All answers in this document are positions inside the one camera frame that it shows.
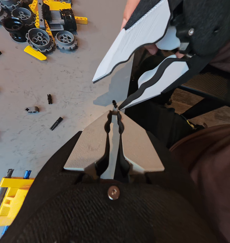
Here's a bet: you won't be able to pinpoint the yellow panel piece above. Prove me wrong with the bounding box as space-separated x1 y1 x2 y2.
24 45 47 61

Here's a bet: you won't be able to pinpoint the grey desk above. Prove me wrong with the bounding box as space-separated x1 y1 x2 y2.
0 0 135 243

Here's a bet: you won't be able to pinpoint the black cable yellow band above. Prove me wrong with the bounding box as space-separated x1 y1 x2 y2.
185 118 198 130

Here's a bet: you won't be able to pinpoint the person's right forearm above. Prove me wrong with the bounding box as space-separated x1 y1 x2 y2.
210 36 230 69

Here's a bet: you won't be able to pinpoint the yellow chassis parts with wheels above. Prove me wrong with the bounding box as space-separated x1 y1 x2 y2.
0 0 88 43

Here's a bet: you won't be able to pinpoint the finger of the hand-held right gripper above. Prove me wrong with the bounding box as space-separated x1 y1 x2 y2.
92 0 182 84
118 55 190 111

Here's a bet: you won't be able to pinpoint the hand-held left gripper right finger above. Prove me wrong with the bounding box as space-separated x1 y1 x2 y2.
117 111 165 176

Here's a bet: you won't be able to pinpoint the person's legs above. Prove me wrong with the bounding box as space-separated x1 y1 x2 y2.
124 103 204 148

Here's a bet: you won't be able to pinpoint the person's right hand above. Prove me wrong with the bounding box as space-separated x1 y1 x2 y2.
120 0 158 56

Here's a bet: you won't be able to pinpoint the black office chair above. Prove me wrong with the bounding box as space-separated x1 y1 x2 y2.
164 65 230 120

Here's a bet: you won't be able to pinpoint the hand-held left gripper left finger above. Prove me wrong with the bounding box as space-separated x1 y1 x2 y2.
63 110 110 180

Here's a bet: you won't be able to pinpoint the yellow toy vehicle assembly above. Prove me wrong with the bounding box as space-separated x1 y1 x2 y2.
0 169 35 236

